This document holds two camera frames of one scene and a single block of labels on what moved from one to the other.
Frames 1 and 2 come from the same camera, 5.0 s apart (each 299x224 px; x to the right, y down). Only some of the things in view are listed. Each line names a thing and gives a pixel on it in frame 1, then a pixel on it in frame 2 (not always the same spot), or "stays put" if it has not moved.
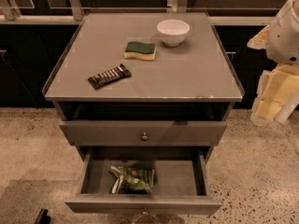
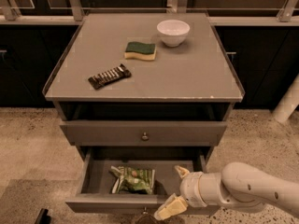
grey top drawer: [141, 133] stays put
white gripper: [284, 42] -> [189, 188]
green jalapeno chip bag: [133, 179] stays put
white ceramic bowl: [172, 32] stays put
